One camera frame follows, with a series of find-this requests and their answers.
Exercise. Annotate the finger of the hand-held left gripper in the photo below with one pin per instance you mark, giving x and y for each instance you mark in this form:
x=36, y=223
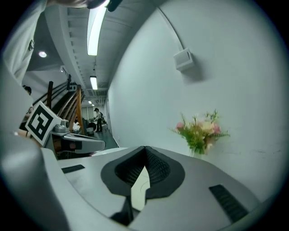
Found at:
x=88, y=144

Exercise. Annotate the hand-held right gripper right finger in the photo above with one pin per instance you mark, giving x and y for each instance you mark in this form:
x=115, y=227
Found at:
x=192, y=185

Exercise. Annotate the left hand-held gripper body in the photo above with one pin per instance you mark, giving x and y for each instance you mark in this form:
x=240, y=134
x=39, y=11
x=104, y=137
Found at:
x=40, y=123

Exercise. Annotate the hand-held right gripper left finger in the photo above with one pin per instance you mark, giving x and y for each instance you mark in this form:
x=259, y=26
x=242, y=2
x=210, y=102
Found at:
x=94, y=176

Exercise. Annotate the white curved table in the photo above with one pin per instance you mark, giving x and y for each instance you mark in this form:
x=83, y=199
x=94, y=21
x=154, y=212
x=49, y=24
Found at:
x=113, y=151

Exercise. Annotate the white vase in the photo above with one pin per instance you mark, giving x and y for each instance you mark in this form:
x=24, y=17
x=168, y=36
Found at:
x=195, y=155

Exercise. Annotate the short ceiling light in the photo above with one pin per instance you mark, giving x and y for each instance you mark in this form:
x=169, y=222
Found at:
x=93, y=82

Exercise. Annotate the round ceiling spotlight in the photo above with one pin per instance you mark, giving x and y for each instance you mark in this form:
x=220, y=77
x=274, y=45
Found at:
x=42, y=54

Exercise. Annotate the person's white shirt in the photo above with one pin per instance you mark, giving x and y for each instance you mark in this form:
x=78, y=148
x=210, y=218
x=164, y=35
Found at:
x=18, y=45

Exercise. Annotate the long ceiling light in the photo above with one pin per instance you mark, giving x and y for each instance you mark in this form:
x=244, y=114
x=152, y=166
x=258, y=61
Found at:
x=96, y=31

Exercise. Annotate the grey wall box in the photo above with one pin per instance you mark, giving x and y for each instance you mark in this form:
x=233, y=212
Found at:
x=183, y=59

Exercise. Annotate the white wall conduit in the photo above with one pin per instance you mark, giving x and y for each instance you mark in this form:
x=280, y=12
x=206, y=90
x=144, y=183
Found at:
x=173, y=29

